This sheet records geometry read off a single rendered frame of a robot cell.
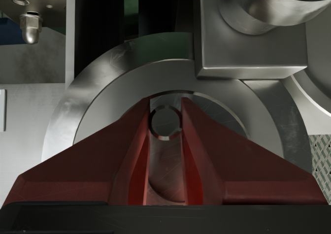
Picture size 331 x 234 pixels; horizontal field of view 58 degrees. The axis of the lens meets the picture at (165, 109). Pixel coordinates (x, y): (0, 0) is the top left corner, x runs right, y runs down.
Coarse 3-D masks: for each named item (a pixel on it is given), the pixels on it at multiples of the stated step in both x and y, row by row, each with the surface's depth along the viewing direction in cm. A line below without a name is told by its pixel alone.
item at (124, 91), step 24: (144, 72) 16; (168, 72) 16; (192, 72) 16; (96, 96) 16; (120, 96) 16; (144, 96) 16; (216, 96) 16; (240, 96) 16; (96, 120) 16; (264, 120) 16; (72, 144) 16; (264, 144) 16
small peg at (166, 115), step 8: (152, 112) 12; (160, 112) 12; (168, 112) 12; (176, 112) 12; (152, 120) 12; (160, 120) 12; (168, 120) 12; (176, 120) 12; (152, 128) 12; (160, 128) 12; (168, 128) 12; (176, 128) 12; (160, 136) 12; (168, 136) 12; (176, 136) 12
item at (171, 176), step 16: (160, 96) 14; (176, 96) 14; (192, 96) 15; (208, 96) 15; (208, 112) 14; (224, 112) 14; (240, 128) 14; (160, 144) 15; (176, 144) 15; (160, 160) 14; (176, 160) 14; (160, 176) 15; (176, 176) 14; (160, 192) 14; (176, 192) 14
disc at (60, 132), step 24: (120, 48) 17; (144, 48) 17; (168, 48) 17; (192, 48) 17; (96, 72) 17; (120, 72) 17; (72, 96) 16; (264, 96) 17; (288, 96) 17; (72, 120) 16; (288, 120) 16; (48, 144) 16; (288, 144) 16
